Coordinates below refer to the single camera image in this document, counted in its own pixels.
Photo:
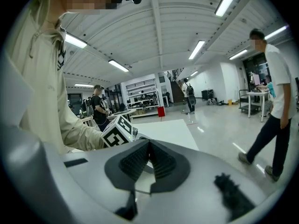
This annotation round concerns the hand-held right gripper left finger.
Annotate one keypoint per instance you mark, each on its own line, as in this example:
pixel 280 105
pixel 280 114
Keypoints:
pixel 130 165

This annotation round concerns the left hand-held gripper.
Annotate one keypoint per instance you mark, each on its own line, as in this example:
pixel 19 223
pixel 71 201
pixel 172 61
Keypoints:
pixel 116 132

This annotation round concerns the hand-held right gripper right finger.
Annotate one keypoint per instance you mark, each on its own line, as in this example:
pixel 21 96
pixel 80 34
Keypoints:
pixel 167 167

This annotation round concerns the person's left forearm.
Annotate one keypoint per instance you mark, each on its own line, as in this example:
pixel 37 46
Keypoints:
pixel 81 136

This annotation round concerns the round white table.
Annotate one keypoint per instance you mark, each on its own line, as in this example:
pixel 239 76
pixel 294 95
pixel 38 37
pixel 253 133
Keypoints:
pixel 123 112

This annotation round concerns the white storage shelf rack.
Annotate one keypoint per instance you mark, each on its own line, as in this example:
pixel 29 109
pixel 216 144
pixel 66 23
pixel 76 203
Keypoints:
pixel 142 97

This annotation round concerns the red box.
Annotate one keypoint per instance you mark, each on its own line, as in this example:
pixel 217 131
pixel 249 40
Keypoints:
pixel 161 111

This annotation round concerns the ceiling tube light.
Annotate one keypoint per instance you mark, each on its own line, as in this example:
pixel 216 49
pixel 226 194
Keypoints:
pixel 83 85
pixel 227 0
pixel 196 49
pixel 276 32
pixel 118 65
pixel 76 41
pixel 238 54

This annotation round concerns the dark staircase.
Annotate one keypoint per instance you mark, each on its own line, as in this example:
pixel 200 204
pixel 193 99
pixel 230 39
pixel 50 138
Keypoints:
pixel 176 92

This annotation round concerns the black backpack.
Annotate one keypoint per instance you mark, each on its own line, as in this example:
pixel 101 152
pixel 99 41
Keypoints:
pixel 190 90

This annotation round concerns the yellow box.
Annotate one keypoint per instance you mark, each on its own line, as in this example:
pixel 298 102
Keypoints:
pixel 230 102

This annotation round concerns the person's beige hoodie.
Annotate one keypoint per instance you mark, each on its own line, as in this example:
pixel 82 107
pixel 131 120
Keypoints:
pixel 39 83

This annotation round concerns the black platform cart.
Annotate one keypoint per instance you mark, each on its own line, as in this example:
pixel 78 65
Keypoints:
pixel 244 101

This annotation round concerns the small white table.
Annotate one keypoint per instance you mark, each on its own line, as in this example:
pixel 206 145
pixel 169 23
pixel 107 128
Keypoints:
pixel 257 94

